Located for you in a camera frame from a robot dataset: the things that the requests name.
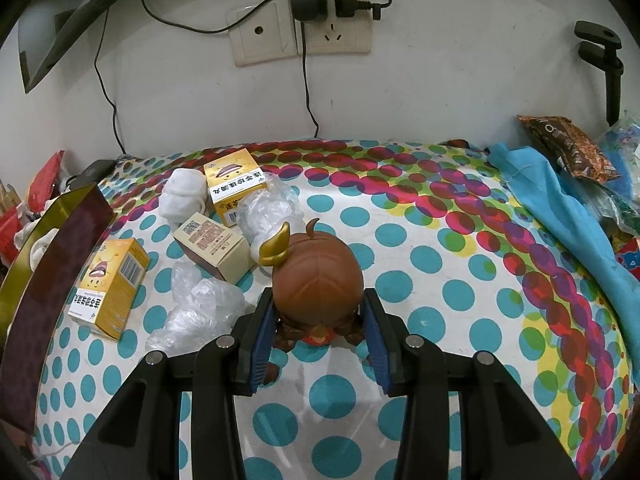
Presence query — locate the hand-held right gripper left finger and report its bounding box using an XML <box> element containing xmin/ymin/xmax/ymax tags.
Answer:
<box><xmin>60</xmin><ymin>290</ymin><xmax>281</xmax><ymax>480</ymax></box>

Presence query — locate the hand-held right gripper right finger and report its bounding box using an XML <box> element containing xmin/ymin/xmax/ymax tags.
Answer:
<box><xmin>362</xmin><ymin>287</ymin><xmax>583</xmax><ymax>480</ymax></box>

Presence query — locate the clear plastic bag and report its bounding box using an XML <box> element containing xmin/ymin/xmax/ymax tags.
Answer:
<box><xmin>145</xmin><ymin>262</ymin><xmax>247</xmax><ymax>353</ymax></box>
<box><xmin>235</xmin><ymin>172</ymin><xmax>307</xmax><ymax>261</ymax></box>

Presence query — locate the brown toy figurine gold horn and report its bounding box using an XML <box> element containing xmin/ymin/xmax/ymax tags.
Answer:
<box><xmin>251</xmin><ymin>217</ymin><xmax>368</xmax><ymax>386</ymax></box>

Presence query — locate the yellow medicine box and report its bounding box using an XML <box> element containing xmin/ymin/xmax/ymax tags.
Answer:
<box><xmin>204</xmin><ymin>149</ymin><xmax>271</xmax><ymax>227</ymax></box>
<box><xmin>68</xmin><ymin>238</ymin><xmax>150</xmax><ymax>341</ymax></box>

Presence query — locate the white cloth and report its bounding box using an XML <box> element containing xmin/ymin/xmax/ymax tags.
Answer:
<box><xmin>159</xmin><ymin>167</ymin><xmax>208</xmax><ymax>226</ymax></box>

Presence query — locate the gold gift box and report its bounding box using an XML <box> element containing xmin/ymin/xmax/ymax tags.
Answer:
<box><xmin>0</xmin><ymin>183</ymin><xmax>117</xmax><ymax>433</ymax></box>

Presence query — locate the polka dot tablecloth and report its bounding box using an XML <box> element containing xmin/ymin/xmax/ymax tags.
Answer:
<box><xmin>25</xmin><ymin>137</ymin><xmax>640</xmax><ymax>480</ymax></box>

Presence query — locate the beige cardboard box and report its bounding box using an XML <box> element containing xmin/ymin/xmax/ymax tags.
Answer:
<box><xmin>172</xmin><ymin>212</ymin><xmax>251</xmax><ymax>283</ymax></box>

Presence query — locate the blue cloth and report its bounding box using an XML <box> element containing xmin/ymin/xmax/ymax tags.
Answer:
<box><xmin>485</xmin><ymin>144</ymin><xmax>640</xmax><ymax>343</ymax></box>

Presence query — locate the white cloth wad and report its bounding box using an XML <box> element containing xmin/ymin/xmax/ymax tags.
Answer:
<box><xmin>16</xmin><ymin>200</ymin><xmax>62</xmax><ymax>272</ymax></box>

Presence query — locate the black set-top box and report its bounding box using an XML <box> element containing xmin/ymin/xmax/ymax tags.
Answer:
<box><xmin>65</xmin><ymin>159</ymin><xmax>117</xmax><ymax>191</ymax></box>

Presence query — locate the red patterned packet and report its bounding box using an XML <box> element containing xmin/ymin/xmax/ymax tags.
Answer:
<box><xmin>612</xmin><ymin>237</ymin><xmax>640</xmax><ymax>281</ymax></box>

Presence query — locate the brown patterned snack packet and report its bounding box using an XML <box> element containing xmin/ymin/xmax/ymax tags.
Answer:
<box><xmin>516</xmin><ymin>115</ymin><xmax>621</xmax><ymax>181</ymax></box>

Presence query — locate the bundle of yellow sticks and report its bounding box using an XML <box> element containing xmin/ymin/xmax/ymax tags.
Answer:
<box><xmin>0</xmin><ymin>170</ymin><xmax>20</xmax><ymax>211</ymax></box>

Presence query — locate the clear bag blue print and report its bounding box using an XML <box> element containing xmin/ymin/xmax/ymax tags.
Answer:
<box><xmin>595</xmin><ymin>110</ymin><xmax>640</xmax><ymax>236</ymax></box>

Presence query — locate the black flat television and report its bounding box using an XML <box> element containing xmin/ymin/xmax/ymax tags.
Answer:
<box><xmin>17</xmin><ymin>0</ymin><xmax>151</xmax><ymax>93</ymax></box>

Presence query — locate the black adapter cable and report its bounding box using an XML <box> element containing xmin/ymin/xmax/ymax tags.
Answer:
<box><xmin>300</xmin><ymin>20</ymin><xmax>321</xmax><ymax>138</ymax></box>

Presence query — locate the black television cable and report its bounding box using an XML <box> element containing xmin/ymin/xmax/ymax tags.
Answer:
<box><xmin>94</xmin><ymin>10</ymin><xmax>126</xmax><ymax>156</ymax></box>

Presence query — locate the white wall power socket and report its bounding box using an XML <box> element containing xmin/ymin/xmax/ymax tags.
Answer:
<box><xmin>297</xmin><ymin>0</ymin><xmax>373</xmax><ymax>56</ymax></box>

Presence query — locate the black looped cable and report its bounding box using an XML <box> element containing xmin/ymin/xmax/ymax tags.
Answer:
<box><xmin>141</xmin><ymin>0</ymin><xmax>296</xmax><ymax>36</ymax></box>

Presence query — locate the black plug with cable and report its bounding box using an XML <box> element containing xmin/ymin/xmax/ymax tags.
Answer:
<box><xmin>325</xmin><ymin>0</ymin><xmax>393</xmax><ymax>22</ymax></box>

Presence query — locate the black wall bracket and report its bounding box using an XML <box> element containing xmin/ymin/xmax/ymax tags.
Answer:
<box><xmin>574</xmin><ymin>20</ymin><xmax>625</xmax><ymax>126</ymax></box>

